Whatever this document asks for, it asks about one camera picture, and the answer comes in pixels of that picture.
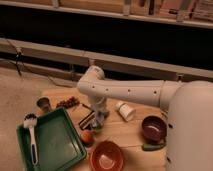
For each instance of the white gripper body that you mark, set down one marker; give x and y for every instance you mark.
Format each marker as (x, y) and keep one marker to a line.
(100, 114)

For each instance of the dark striped towel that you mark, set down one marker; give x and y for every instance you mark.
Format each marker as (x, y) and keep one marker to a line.
(87, 120)

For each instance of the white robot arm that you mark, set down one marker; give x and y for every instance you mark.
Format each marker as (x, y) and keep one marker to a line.
(189, 105)

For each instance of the green plastic tray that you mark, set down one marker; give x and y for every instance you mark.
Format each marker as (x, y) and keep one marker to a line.
(58, 143)

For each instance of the dark red grape bunch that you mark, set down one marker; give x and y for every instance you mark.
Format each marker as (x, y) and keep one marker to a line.
(71, 102)

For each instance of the orange red bowl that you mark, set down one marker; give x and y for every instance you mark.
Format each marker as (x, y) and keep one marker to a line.
(106, 156)

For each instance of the dark purple bowl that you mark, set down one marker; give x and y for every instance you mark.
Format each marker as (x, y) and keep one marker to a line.
(154, 128)

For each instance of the small metal cup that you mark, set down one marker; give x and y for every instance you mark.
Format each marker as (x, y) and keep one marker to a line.
(44, 104)

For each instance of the green pepper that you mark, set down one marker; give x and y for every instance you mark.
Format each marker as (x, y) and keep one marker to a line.
(153, 146)

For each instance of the white dish brush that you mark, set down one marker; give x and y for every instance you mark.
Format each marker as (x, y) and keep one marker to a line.
(30, 121)

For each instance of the wooden shelf rail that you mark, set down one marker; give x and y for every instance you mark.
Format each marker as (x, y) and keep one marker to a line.
(115, 63)

